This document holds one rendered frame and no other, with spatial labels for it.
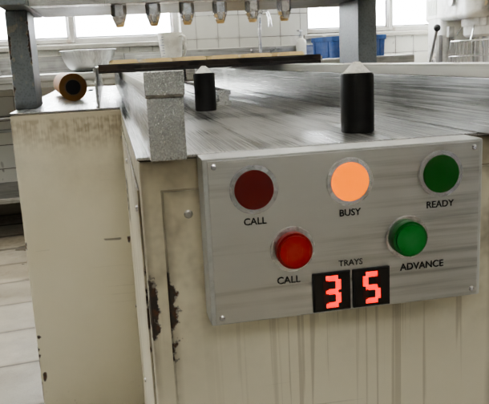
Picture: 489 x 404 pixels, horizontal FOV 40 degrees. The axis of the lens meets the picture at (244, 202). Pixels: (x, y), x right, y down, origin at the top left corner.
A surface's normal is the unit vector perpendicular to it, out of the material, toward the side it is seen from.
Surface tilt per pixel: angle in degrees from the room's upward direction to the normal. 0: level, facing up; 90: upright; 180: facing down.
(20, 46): 90
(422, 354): 90
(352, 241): 90
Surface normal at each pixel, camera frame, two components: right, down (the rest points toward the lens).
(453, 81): -0.98, 0.09
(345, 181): 0.19, 0.19
